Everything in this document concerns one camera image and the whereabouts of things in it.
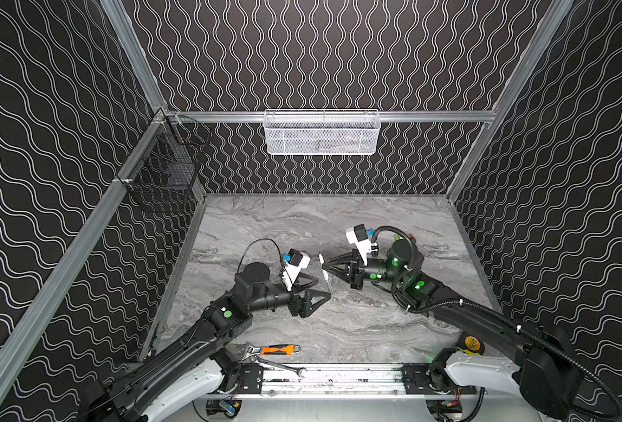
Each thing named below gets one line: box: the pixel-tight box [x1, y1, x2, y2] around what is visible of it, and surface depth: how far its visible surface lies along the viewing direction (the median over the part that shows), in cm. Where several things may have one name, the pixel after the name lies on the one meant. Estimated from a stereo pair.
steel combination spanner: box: [240, 354, 308, 379], surface depth 79 cm
